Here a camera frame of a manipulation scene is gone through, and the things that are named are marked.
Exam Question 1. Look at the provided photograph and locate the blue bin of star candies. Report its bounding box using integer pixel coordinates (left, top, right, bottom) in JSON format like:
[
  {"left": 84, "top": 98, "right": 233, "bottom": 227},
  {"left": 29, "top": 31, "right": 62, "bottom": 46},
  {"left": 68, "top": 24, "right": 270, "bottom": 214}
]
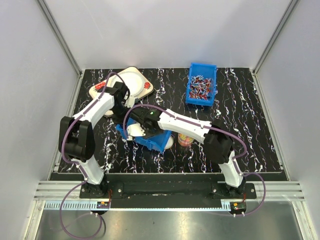
[{"left": 115, "top": 117, "right": 172, "bottom": 154}]

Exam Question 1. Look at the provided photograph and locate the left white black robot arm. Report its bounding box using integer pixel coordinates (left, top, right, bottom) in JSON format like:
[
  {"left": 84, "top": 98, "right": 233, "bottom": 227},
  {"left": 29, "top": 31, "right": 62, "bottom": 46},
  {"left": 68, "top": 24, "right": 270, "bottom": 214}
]
[{"left": 58, "top": 82, "right": 130, "bottom": 198}]

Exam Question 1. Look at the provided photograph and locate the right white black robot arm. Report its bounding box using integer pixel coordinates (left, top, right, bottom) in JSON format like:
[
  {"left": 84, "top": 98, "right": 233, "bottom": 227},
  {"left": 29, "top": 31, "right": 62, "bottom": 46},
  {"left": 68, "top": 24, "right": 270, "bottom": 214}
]
[{"left": 123, "top": 104, "right": 248, "bottom": 199}]

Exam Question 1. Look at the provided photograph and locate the blue bin of wrapped candies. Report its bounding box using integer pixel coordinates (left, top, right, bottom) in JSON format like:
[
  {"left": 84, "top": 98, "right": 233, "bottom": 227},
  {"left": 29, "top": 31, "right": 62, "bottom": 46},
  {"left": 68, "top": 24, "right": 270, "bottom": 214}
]
[{"left": 185, "top": 62, "right": 217, "bottom": 107}]

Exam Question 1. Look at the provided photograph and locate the white round jar lid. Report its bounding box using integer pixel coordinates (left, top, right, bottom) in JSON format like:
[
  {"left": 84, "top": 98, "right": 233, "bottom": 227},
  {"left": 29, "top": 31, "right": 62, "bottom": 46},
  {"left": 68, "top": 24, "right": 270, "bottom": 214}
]
[{"left": 164, "top": 136, "right": 174, "bottom": 150}]

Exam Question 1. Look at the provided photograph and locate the strawberry pattern tray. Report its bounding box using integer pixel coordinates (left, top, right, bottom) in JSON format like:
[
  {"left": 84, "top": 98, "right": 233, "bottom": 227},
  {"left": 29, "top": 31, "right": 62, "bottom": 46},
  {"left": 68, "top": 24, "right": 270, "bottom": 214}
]
[{"left": 88, "top": 66, "right": 154, "bottom": 117}]

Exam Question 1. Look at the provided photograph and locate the clear glass jar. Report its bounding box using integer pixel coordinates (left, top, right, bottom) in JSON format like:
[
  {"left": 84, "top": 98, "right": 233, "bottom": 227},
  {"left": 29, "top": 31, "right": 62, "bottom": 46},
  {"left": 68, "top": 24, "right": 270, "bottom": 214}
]
[{"left": 177, "top": 133, "right": 194, "bottom": 147}]

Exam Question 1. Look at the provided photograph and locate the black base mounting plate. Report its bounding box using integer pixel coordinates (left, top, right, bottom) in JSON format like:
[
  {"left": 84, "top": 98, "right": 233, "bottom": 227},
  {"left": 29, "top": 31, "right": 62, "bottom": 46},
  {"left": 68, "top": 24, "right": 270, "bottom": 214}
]
[{"left": 79, "top": 173, "right": 257, "bottom": 203}]

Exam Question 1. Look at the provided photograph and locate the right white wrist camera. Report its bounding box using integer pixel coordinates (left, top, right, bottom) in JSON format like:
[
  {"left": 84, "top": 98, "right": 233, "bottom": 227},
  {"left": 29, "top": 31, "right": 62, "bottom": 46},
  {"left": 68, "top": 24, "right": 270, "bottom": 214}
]
[{"left": 126, "top": 123, "right": 146, "bottom": 141}]

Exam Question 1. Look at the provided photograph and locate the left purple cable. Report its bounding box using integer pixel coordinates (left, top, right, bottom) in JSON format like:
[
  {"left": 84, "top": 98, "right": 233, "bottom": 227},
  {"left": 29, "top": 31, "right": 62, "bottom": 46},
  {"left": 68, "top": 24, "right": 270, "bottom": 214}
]
[{"left": 58, "top": 72, "right": 131, "bottom": 238}]

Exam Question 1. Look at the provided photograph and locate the aluminium frame rail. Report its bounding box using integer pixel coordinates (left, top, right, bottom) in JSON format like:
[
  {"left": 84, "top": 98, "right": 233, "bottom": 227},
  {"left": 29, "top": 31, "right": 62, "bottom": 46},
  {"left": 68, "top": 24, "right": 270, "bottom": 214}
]
[{"left": 34, "top": 181, "right": 305, "bottom": 202}]

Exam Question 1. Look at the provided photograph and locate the white slotted cable duct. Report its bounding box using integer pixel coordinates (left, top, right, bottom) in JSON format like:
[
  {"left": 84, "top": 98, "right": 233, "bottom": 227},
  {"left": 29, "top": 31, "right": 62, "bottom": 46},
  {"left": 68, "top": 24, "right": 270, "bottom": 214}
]
[{"left": 43, "top": 199, "right": 247, "bottom": 211}]

